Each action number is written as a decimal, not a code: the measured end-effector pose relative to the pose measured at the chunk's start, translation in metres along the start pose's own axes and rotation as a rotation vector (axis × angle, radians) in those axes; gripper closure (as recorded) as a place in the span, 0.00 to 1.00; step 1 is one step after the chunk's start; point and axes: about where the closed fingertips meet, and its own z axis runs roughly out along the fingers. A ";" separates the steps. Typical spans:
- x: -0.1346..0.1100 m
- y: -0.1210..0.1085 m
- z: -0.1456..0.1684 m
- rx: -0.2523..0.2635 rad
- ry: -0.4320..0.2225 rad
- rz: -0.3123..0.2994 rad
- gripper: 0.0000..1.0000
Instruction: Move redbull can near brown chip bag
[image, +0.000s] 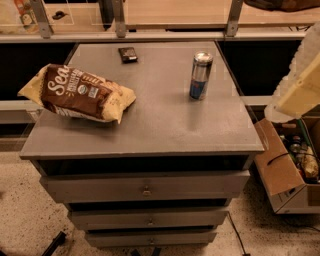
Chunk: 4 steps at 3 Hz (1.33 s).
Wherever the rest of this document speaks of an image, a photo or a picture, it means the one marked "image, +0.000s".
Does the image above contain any black stand leg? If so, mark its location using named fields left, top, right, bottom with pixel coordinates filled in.
left=41, top=231, right=66, bottom=256

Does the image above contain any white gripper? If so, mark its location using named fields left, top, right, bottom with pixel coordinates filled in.
left=264, top=23, right=320, bottom=123

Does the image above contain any crinkled snack bag in box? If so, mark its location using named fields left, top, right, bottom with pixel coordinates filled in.
left=302, top=146, right=319, bottom=179

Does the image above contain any orange white bag on shelf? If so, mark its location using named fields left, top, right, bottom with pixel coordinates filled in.
left=0, top=0, right=39, bottom=34

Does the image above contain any brown chip bag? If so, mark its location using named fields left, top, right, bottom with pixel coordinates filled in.
left=18, top=64, right=136, bottom=123

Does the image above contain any black floor cable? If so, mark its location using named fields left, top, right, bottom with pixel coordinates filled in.
left=227, top=213, right=252, bottom=256

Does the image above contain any metal shelf bracket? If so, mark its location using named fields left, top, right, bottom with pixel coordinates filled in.
left=112, top=0, right=126, bottom=38
left=30, top=0, right=53, bottom=39
left=225, top=0, right=243, bottom=37

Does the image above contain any metal shelf bracket middle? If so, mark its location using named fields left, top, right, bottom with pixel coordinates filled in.
left=112, top=0, right=126, bottom=38

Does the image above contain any grey drawer cabinet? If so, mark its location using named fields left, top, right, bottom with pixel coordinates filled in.
left=21, top=42, right=263, bottom=235

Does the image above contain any grey drawer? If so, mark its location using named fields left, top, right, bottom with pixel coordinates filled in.
left=40, top=170, right=250, bottom=203
left=85, top=228, right=216, bottom=248
left=68, top=207, right=227, bottom=231

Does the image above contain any top grey drawer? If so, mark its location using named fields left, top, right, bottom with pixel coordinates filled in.
left=40, top=170, right=250, bottom=203

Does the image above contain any bottom grey drawer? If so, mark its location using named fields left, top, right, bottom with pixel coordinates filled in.
left=85, top=228, right=216, bottom=248

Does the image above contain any dark bag on shelf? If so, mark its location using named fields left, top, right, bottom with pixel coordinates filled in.
left=244, top=0, right=320, bottom=12

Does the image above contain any green stick in box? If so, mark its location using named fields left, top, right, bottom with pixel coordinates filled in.
left=297, top=119, right=312, bottom=147

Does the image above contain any metal shelf bracket left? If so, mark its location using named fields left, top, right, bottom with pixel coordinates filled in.
left=30, top=0, right=53, bottom=39

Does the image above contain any cardboard box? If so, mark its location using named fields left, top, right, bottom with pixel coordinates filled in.
left=255, top=117, right=320, bottom=214

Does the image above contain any red bull can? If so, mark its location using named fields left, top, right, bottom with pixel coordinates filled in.
left=189, top=51, right=213, bottom=100

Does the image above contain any small black packet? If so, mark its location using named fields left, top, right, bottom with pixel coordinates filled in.
left=118, top=47, right=138, bottom=63

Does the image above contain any metal shelf bracket right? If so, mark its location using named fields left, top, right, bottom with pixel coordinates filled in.
left=225, top=0, right=243, bottom=37

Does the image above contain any middle grey drawer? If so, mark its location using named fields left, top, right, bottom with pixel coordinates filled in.
left=68, top=207, right=227, bottom=231

